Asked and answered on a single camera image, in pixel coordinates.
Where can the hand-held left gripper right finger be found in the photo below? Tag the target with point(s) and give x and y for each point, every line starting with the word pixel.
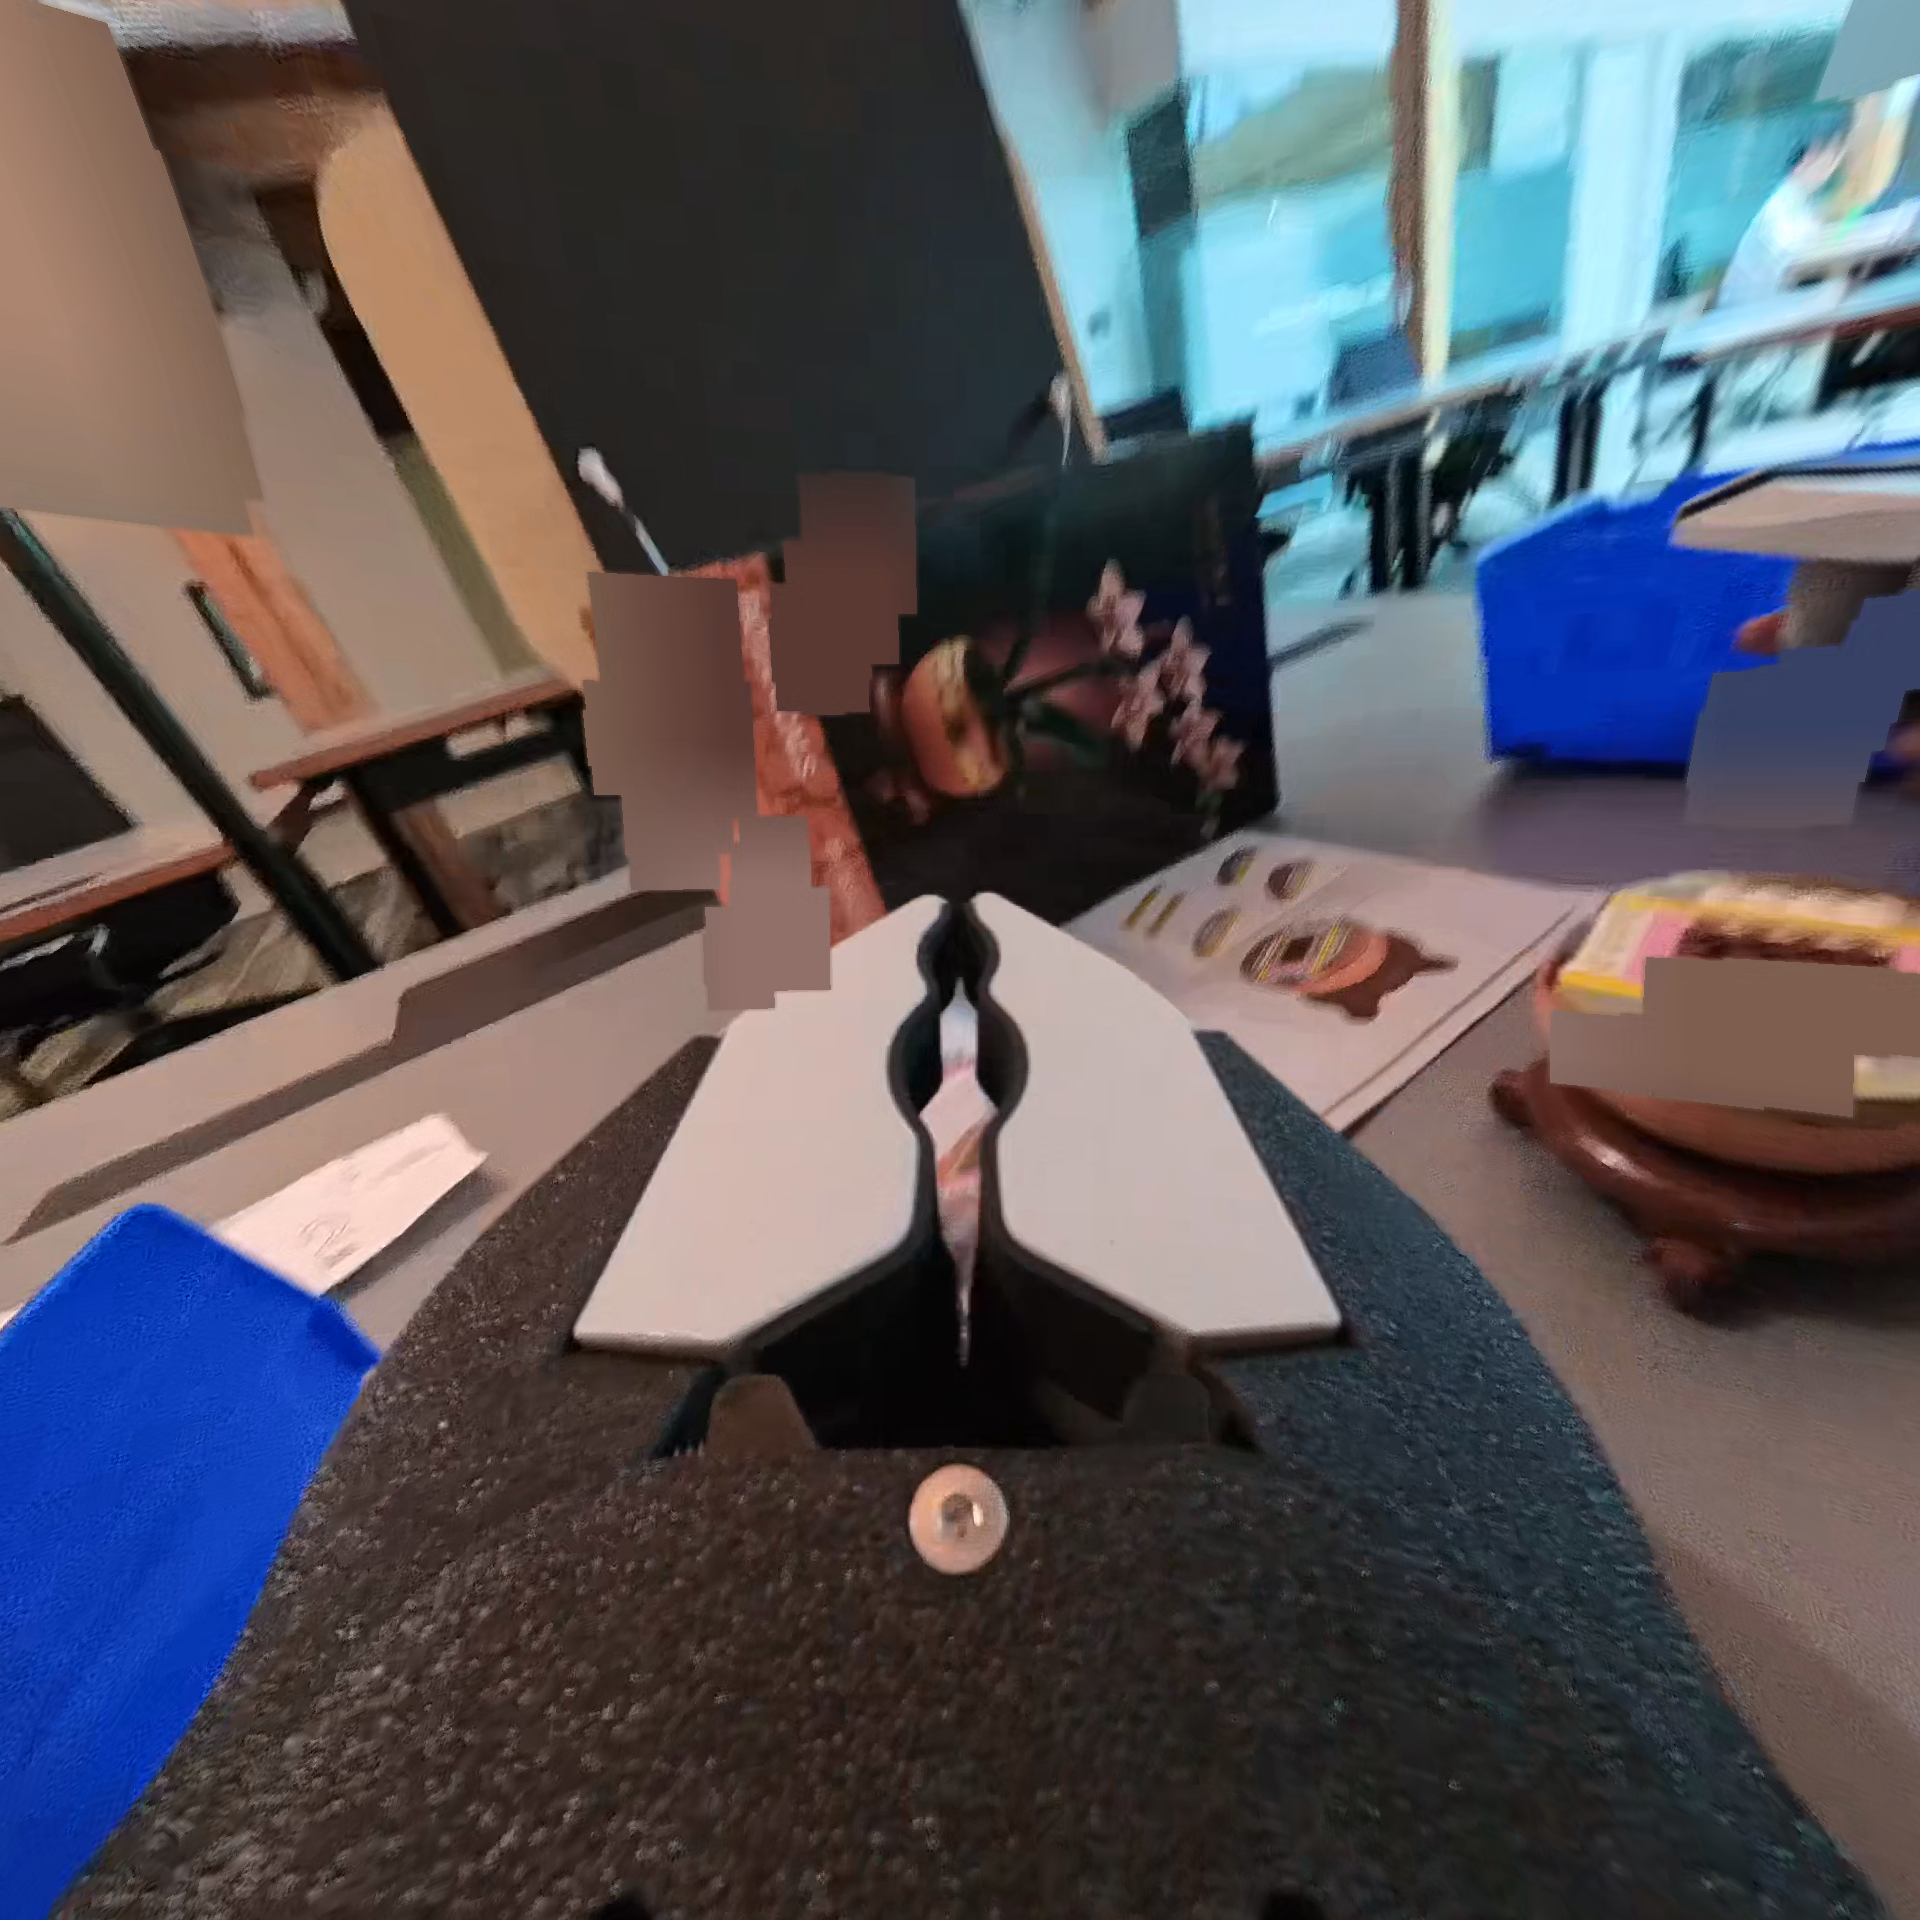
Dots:
pixel 1154 1186

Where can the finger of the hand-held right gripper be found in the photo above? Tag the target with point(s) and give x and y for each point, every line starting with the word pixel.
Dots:
pixel 1832 520

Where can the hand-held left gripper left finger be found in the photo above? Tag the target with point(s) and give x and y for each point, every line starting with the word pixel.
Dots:
pixel 751 1201

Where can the brick pot model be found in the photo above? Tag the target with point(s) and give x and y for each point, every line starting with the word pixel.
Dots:
pixel 1772 1170

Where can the blue plastic bin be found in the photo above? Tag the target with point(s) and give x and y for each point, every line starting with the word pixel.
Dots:
pixel 1592 645
pixel 151 1499

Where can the background office desks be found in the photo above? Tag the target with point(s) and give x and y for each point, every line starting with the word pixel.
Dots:
pixel 1501 374

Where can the white paper sheet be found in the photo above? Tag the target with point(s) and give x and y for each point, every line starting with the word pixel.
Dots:
pixel 346 1208

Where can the white instruction booklet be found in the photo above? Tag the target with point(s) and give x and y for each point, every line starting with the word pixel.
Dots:
pixel 1471 931

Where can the black flower print box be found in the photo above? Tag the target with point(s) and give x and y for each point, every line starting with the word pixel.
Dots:
pixel 1053 690

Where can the white gooseneck microphone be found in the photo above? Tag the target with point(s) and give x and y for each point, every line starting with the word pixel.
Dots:
pixel 601 470

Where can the curved wooden board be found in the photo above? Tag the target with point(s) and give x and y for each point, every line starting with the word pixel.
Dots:
pixel 421 361

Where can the black panel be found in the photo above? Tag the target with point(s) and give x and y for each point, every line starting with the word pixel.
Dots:
pixel 692 241

